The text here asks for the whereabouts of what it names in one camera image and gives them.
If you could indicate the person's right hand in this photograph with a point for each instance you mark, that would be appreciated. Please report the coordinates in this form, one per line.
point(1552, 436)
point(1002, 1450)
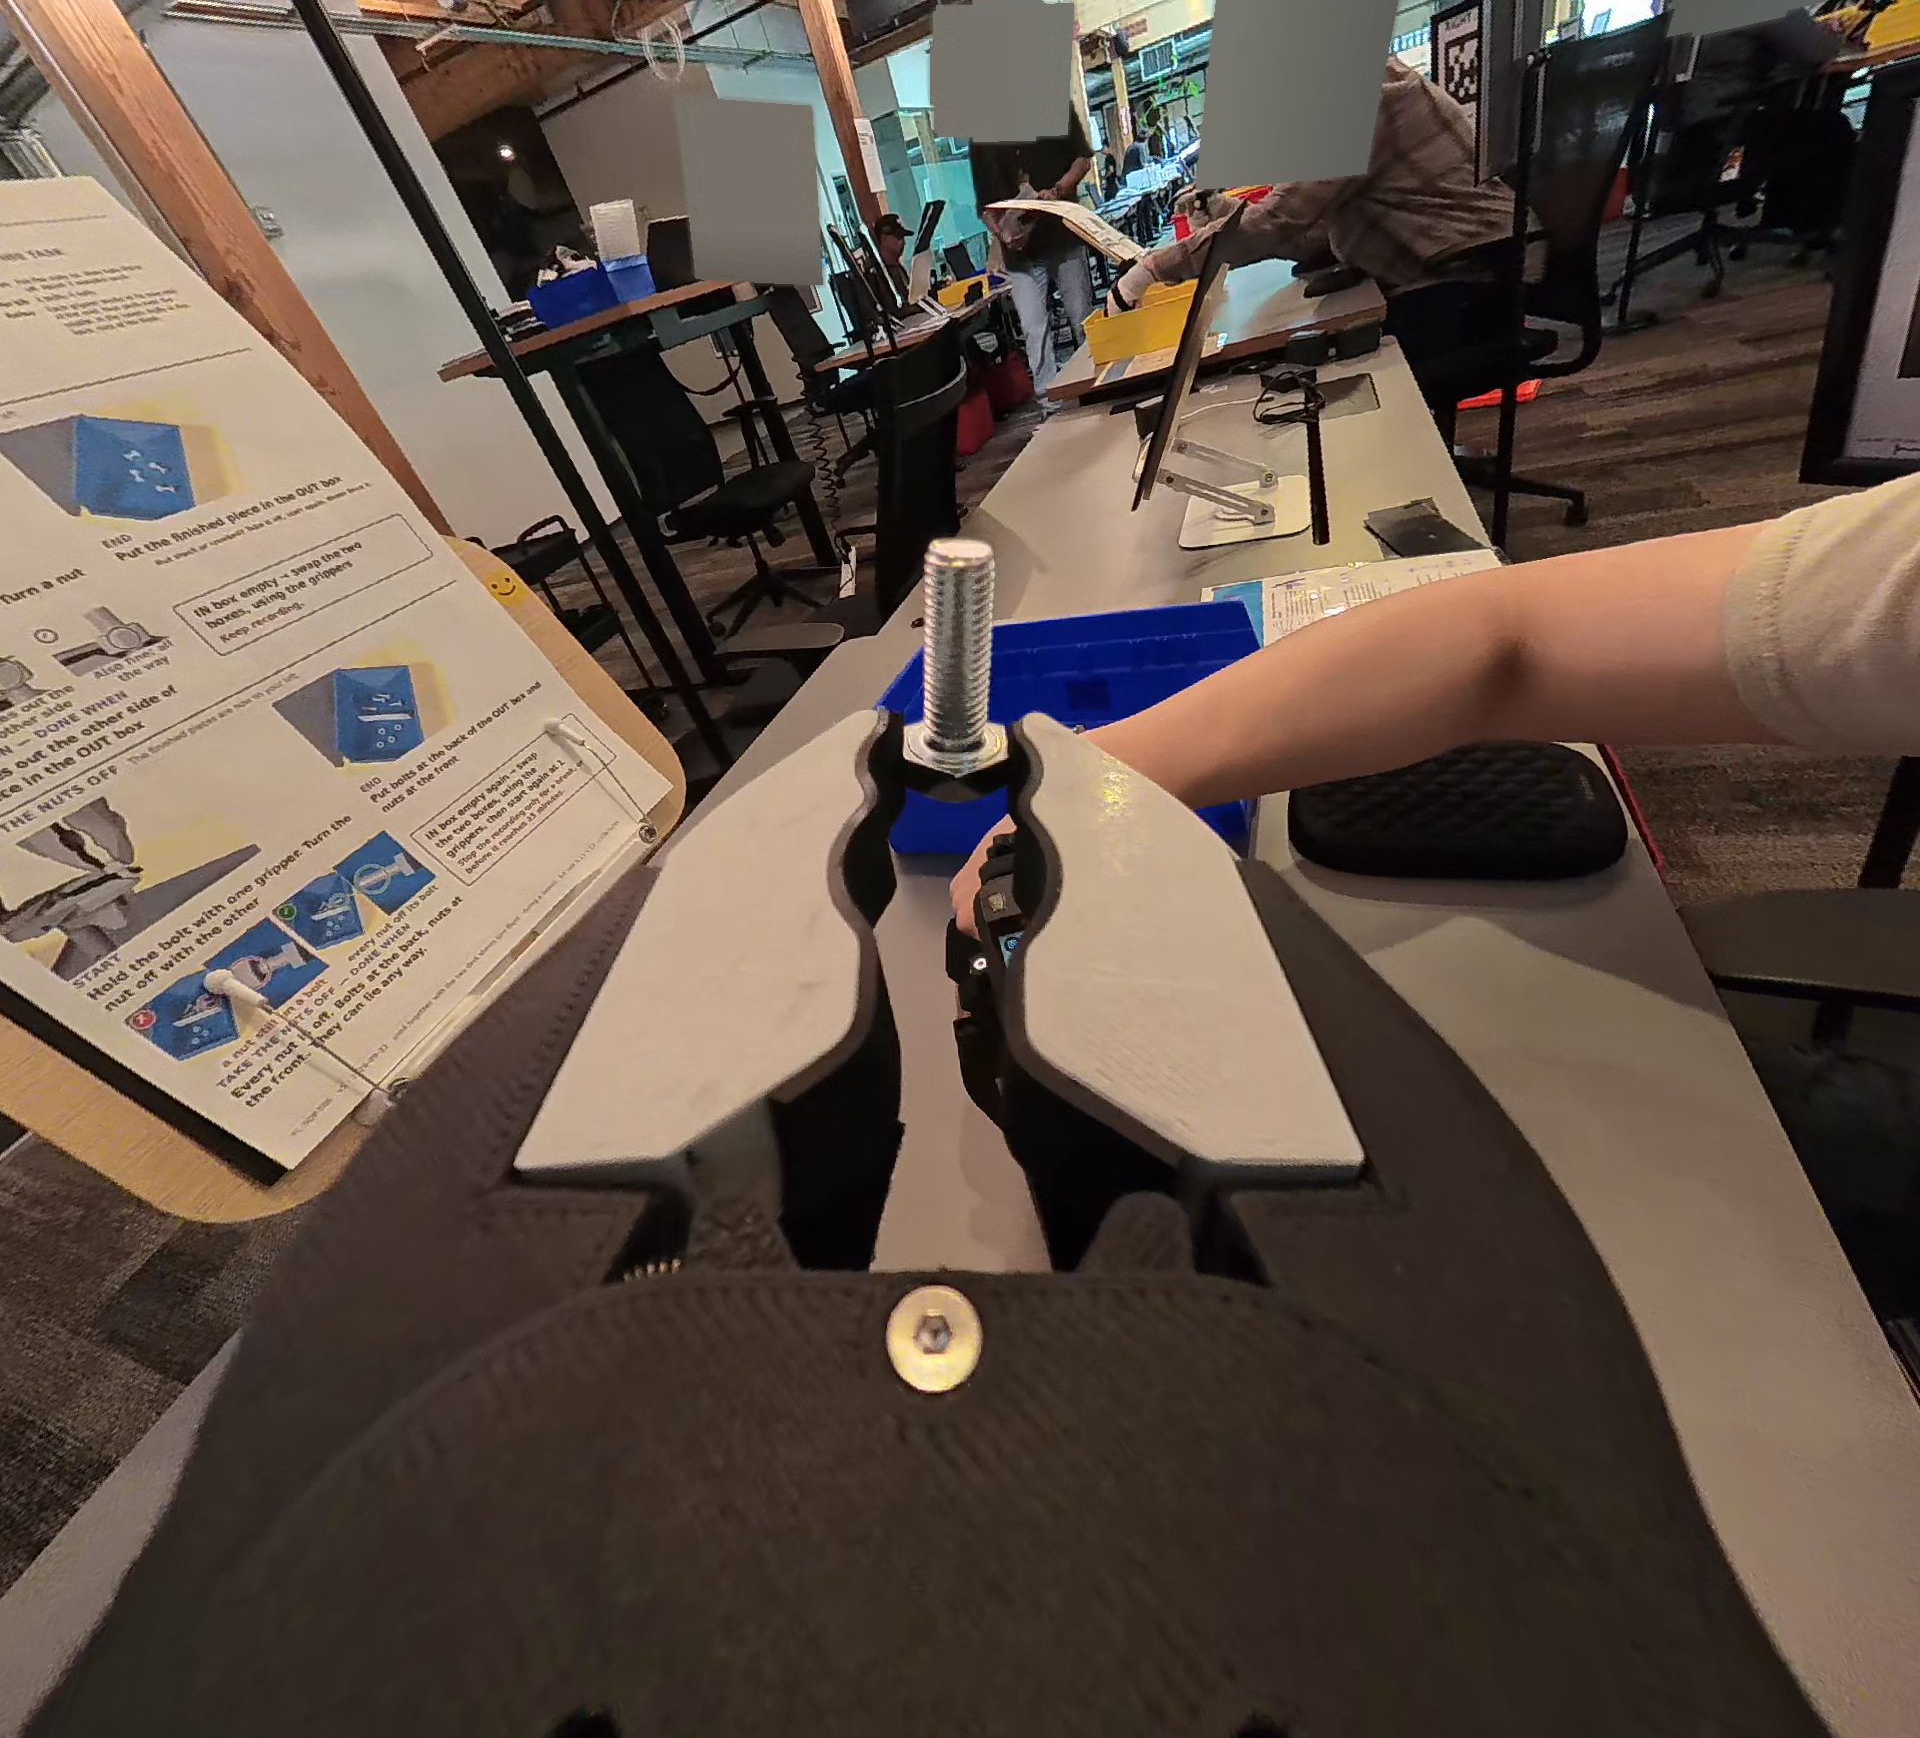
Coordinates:
point(972, 879)

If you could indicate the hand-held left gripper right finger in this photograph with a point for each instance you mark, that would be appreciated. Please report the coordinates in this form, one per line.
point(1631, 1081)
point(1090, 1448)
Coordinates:
point(1170, 987)

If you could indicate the printed paper sheet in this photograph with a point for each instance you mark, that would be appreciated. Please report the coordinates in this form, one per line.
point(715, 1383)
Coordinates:
point(1349, 584)

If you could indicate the black slatted-back chair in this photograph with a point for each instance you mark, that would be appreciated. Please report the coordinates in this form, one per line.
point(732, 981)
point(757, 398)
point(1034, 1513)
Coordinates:
point(915, 420)

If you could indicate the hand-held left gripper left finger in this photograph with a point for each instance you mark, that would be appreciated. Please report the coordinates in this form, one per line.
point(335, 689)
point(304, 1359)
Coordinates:
point(720, 987)

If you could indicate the instruction sheet on stand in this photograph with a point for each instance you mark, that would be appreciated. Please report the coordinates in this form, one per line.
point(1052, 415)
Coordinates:
point(151, 1155)

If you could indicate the wood-top standing desk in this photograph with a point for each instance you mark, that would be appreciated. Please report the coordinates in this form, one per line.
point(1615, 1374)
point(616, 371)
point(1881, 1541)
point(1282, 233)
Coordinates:
point(602, 330)

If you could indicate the black tilted display board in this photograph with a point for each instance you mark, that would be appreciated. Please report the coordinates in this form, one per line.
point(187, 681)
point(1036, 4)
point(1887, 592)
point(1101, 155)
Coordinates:
point(1185, 373)

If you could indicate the blue storage box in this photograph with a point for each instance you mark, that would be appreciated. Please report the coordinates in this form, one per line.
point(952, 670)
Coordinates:
point(578, 300)

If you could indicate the yellow parts bin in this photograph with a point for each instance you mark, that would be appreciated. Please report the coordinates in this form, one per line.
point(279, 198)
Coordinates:
point(1140, 335)

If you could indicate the black padded wrist rest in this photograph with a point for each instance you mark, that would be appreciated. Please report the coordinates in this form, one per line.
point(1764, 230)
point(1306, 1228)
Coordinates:
point(1456, 808)

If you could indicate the black mesh office chair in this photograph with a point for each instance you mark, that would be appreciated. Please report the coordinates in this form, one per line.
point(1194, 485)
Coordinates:
point(1576, 148)

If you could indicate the wooden support post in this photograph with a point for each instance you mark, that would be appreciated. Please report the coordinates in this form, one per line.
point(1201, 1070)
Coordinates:
point(158, 148)
point(833, 72)

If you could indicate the white metal board stand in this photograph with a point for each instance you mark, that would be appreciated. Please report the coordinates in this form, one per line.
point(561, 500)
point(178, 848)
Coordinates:
point(1229, 502)

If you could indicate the yellow smiley sticker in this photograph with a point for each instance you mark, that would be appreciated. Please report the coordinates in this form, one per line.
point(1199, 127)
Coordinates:
point(508, 587)

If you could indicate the person's right forearm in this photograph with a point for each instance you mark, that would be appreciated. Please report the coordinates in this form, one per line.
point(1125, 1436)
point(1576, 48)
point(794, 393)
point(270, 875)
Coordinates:
point(1427, 657)

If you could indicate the black rolling cart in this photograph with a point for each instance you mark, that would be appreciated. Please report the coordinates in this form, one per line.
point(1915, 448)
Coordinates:
point(556, 569)

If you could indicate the black flat plate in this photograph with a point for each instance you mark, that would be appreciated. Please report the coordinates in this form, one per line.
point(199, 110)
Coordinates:
point(1427, 528)

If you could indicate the blue parts bin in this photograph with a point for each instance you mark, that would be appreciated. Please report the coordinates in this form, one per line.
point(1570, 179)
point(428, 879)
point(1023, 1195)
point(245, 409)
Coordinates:
point(1140, 657)

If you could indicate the red stool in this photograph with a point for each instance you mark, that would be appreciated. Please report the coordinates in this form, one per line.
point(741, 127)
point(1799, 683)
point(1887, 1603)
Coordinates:
point(998, 386)

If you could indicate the steel hex bolt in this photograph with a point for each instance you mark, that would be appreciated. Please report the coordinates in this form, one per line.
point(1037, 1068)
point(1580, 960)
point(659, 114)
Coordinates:
point(959, 657)

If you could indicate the black framed panel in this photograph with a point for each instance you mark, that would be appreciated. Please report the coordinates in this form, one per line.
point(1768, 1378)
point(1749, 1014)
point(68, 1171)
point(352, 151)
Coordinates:
point(1861, 270)

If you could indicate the printed instruction sheet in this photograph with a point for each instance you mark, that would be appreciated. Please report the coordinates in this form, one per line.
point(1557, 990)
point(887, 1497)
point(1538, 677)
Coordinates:
point(301, 718)

